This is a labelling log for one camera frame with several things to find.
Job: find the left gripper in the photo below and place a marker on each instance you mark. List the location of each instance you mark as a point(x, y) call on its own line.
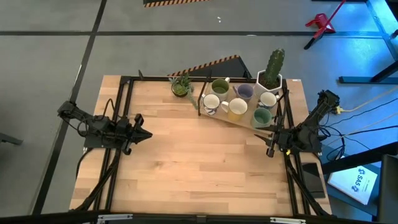
point(127, 133)

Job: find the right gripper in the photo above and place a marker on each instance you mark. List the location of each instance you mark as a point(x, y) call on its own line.
point(284, 140)

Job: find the green ceramic mug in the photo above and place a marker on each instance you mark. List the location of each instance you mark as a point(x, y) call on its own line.
point(261, 117)

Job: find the blue floral white mug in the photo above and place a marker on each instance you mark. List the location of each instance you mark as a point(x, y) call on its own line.
point(268, 100)
point(211, 102)

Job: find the yellow ceramic mug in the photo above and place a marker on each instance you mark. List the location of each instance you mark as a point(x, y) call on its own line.
point(237, 108)

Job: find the lavender ceramic mug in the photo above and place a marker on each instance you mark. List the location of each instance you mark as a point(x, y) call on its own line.
point(245, 91)

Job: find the white mug green interior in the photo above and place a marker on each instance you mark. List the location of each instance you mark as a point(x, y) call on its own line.
point(219, 88)

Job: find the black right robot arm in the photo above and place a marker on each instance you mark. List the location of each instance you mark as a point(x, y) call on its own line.
point(311, 124)

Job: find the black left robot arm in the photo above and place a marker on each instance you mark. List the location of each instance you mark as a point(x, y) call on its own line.
point(96, 124)

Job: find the succulents in black bowl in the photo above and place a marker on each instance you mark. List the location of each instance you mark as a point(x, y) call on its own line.
point(179, 88)

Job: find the black phone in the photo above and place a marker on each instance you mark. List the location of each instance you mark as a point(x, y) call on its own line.
point(312, 180)

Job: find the cactus in white pot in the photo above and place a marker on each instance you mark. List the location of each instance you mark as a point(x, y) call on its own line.
point(274, 67)

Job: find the hazard striped black ramp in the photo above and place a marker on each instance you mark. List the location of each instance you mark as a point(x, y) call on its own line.
point(227, 68)

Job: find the yellow plug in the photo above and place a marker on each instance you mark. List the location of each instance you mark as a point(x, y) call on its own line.
point(338, 109)

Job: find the white printed box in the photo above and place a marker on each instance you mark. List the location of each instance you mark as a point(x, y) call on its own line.
point(351, 183)

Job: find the red floor stand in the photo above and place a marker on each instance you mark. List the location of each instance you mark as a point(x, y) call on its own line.
point(321, 23)

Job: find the grey desk foot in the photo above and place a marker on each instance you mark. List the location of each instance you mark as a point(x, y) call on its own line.
point(9, 139)

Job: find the hazard striped black plate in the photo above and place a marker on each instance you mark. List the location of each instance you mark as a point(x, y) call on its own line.
point(161, 2)

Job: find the black side desk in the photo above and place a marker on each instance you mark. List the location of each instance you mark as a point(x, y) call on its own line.
point(388, 193)

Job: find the wooden shelf black frame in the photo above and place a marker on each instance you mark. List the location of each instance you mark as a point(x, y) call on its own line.
point(247, 123)

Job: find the black desk frame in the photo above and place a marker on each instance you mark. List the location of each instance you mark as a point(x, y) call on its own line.
point(357, 79)

